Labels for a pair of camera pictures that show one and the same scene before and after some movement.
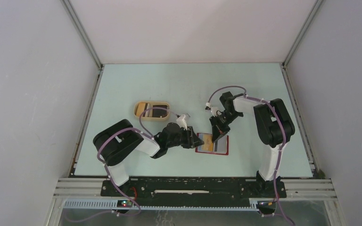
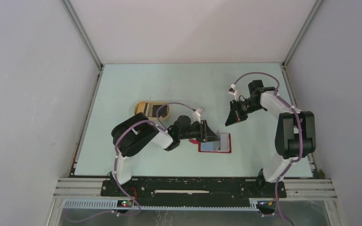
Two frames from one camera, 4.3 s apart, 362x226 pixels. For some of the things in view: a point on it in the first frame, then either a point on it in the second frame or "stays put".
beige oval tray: [152, 114] stays put
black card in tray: [158, 112] stays put
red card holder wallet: [220, 146] stays put
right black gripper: [217, 126] -> [235, 115]
